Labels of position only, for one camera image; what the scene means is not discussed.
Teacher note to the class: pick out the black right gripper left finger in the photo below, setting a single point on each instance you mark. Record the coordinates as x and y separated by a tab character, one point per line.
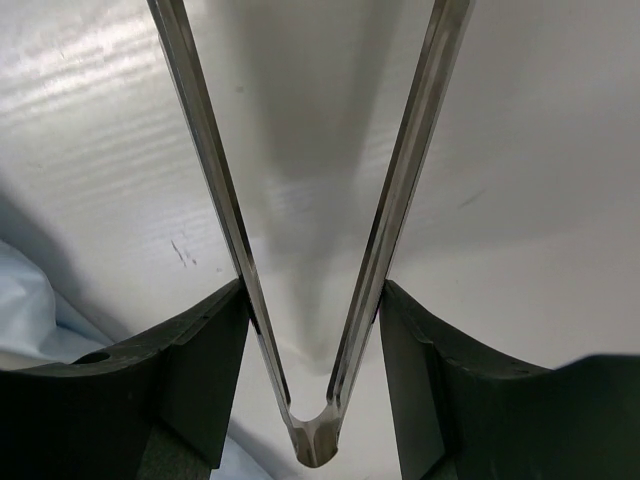
155	406

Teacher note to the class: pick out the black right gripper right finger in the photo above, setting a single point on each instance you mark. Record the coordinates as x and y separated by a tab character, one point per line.
464	410

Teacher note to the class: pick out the metal tongs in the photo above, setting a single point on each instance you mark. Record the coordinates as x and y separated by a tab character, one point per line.
316	441

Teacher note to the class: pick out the light blue cloth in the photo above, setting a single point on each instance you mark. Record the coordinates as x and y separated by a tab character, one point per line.
39	325

